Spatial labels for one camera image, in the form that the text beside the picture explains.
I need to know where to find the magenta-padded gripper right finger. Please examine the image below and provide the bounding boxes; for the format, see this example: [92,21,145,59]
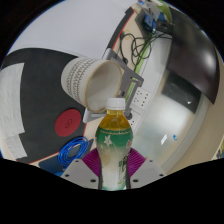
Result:
[125,148,167,190]

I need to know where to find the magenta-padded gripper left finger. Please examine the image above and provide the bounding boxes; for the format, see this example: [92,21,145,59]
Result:
[60,148,103,190]

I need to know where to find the green-label clear drink bottle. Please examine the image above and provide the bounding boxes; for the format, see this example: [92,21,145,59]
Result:
[94,97,134,191]

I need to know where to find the dark blue mouse pad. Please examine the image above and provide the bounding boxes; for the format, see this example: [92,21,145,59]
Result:
[38,138,95,177]

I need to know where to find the flat round red coaster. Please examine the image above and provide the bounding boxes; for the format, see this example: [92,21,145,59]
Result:
[54,108,83,138]

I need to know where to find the black red-edged desk mat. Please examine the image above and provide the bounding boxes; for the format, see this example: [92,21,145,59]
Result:
[0,8,135,165]

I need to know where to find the grey metal laptop stand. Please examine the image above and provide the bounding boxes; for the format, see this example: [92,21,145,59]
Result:
[82,48,145,124]

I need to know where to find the white paper napkin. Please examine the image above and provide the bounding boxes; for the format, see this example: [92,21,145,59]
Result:
[0,62,28,160]

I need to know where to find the black computer monitor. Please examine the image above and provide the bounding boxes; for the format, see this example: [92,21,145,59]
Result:
[165,6,221,105]

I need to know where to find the white paper sheets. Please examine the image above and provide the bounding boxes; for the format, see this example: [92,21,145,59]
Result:
[6,0,129,66]

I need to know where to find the blue desktop device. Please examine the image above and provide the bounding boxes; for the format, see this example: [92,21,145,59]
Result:
[135,7,160,34]

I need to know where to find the coiled blue cable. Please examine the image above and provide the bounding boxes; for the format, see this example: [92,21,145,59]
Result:
[57,135,90,167]

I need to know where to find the white wall socket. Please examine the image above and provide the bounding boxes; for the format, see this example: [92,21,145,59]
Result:
[134,88,153,108]
[123,111,141,127]

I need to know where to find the black cable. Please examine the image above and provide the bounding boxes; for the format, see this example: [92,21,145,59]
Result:
[119,31,174,68]

